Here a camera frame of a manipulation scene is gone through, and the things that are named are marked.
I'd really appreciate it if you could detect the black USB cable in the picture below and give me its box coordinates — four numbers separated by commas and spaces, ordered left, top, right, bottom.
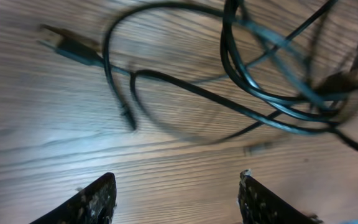
37, 0, 358, 161

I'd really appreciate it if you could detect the thin black braided cable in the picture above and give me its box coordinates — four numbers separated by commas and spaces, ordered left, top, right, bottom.
101, 0, 358, 146

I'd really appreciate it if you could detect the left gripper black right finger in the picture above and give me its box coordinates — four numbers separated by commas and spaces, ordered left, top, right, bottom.
237, 169, 323, 224

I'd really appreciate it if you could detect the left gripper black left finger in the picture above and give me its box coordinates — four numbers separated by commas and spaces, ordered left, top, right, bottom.
30, 172, 117, 224

